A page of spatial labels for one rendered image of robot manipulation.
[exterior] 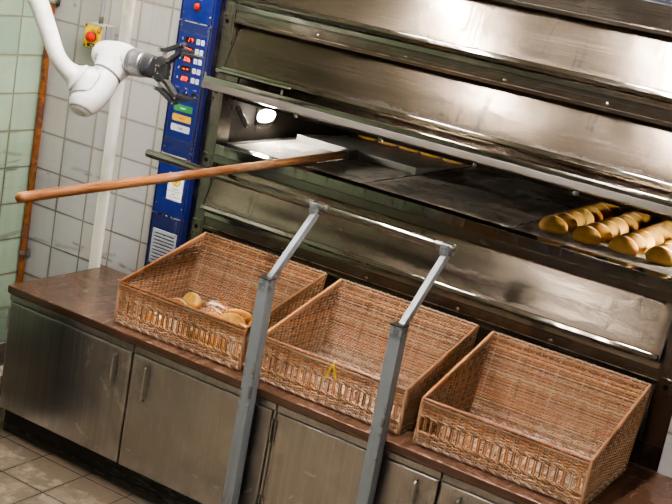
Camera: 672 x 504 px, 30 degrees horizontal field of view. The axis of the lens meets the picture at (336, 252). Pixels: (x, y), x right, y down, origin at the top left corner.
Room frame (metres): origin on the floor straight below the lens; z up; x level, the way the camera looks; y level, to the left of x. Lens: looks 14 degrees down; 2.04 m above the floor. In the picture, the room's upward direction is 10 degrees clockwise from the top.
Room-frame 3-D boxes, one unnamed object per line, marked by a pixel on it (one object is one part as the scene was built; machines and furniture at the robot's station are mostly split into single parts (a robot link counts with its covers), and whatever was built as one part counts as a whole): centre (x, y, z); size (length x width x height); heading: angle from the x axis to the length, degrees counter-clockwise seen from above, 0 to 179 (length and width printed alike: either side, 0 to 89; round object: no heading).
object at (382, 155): (4.99, -0.09, 1.20); 0.55 x 0.36 x 0.03; 61
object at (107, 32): (4.87, 1.05, 1.46); 0.10 x 0.07 x 0.10; 60
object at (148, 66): (4.06, 0.68, 1.49); 0.09 x 0.07 x 0.08; 61
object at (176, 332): (4.21, 0.37, 0.72); 0.56 x 0.49 x 0.28; 61
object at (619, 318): (4.16, -0.27, 1.02); 1.79 x 0.11 x 0.19; 60
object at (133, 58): (4.09, 0.74, 1.49); 0.09 x 0.06 x 0.09; 151
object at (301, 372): (3.91, -0.16, 0.72); 0.56 x 0.49 x 0.28; 61
